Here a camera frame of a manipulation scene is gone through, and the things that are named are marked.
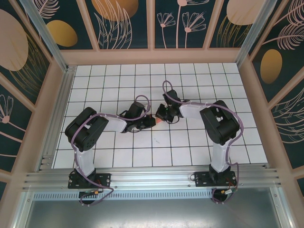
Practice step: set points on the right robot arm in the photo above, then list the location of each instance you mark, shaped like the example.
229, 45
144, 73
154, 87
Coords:
219, 156

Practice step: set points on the grey metal sheet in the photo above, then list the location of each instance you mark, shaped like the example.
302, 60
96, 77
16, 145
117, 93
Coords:
152, 213

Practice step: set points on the pink paper sheet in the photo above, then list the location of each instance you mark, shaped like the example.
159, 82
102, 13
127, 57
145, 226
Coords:
158, 121

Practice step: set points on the aluminium side rail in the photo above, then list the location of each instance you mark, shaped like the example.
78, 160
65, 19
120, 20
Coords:
64, 90

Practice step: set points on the aluminium corner post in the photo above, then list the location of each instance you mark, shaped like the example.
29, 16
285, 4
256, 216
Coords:
42, 33
259, 31

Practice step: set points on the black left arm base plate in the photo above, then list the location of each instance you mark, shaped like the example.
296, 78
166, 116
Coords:
104, 178

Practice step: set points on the long aluminium base rail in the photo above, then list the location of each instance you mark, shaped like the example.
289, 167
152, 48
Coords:
152, 177

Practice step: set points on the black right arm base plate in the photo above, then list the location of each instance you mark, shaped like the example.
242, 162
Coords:
202, 178

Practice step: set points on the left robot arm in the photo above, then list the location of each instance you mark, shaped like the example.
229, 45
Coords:
85, 159

